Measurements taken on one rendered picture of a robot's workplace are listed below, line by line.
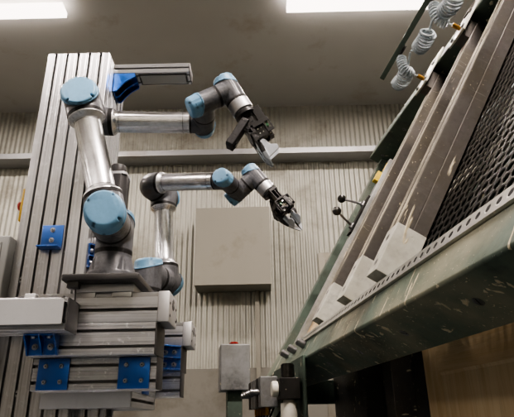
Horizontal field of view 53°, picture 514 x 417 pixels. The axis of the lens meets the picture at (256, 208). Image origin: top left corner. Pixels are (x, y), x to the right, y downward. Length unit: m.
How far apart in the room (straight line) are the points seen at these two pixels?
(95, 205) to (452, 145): 0.96
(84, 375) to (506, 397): 1.09
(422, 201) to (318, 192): 4.21
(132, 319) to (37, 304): 0.26
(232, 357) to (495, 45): 1.44
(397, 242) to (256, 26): 3.89
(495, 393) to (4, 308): 1.20
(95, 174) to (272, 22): 3.45
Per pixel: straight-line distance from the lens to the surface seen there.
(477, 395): 1.19
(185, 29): 4.92
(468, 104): 1.40
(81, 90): 1.74
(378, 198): 1.77
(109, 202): 1.54
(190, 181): 2.18
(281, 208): 2.14
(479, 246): 0.70
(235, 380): 2.15
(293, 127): 5.74
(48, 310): 1.51
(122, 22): 4.95
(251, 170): 2.22
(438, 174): 1.26
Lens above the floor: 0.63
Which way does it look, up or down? 23 degrees up
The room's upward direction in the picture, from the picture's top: 1 degrees counter-clockwise
